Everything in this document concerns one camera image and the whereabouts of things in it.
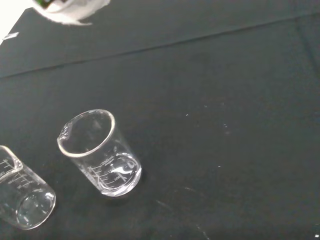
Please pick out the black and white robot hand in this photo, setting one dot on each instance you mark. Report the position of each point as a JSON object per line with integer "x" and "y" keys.
{"x": 75, "y": 12}

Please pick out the black cloth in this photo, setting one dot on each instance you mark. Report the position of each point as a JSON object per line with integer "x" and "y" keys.
{"x": 200, "y": 75}

